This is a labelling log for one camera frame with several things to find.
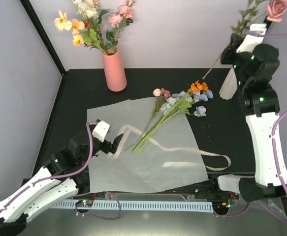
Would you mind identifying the cream ribbon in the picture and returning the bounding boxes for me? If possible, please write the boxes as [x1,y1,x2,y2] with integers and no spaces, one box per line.
[108,125,231,172]

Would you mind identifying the white wrapping paper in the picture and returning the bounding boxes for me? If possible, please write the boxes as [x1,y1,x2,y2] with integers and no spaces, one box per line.
[87,98,208,193]

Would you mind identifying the orange poppy stem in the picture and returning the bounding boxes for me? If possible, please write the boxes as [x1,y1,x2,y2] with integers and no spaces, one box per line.
[132,80,209,153]

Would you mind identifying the pink cream rose stem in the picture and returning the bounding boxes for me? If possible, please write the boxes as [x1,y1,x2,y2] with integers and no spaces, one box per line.
[202,0,287,80]

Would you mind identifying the mauve brown rose stem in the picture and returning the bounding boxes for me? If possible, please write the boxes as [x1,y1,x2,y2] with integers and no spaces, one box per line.
[125,88,177,157]

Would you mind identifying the blue hydrangea stem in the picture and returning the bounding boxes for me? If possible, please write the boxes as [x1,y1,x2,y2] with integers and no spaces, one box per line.
[135,90,214,157]

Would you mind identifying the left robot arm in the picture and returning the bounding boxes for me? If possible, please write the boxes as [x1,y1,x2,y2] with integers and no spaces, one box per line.
[0,120,123,236]

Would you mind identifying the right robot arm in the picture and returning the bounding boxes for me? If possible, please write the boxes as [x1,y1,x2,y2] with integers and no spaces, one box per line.
[209,33,287,202]

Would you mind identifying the white ribbed vase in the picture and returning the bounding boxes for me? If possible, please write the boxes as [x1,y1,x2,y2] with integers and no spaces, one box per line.
[219,67,237,100]

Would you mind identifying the pink vase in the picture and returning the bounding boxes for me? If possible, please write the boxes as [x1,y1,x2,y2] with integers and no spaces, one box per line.
[102,50,127,92]

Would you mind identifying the flowers in pink vase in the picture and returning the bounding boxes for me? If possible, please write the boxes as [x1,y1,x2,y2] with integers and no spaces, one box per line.
[54,0,134,56]

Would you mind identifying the left circuit board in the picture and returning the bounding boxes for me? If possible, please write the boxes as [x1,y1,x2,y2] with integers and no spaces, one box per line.
[75,200,93,207]

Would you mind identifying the circuit board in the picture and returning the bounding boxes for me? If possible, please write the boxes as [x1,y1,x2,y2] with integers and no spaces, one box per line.
[212,202,238,209]
[75,200,93,207]

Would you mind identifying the right circuit board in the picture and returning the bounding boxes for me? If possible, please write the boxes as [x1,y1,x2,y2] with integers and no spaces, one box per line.
[212,202,238,209]

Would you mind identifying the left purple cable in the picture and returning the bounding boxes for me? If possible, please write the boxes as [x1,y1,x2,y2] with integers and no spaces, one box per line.
[0,122,123,234]

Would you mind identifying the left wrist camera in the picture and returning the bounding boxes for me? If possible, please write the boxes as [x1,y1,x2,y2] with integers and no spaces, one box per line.
[88,120,110,143]

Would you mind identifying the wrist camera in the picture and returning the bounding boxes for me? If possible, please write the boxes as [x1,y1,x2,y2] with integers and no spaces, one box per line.
[88,120,110,143]
[236,23,267,54]

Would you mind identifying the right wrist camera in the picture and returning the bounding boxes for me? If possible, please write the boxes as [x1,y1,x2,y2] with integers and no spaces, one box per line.
[236,23,267,54]

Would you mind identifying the white slotted cable duct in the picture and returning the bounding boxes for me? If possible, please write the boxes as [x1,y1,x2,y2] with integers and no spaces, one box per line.
[51,199,213,213]

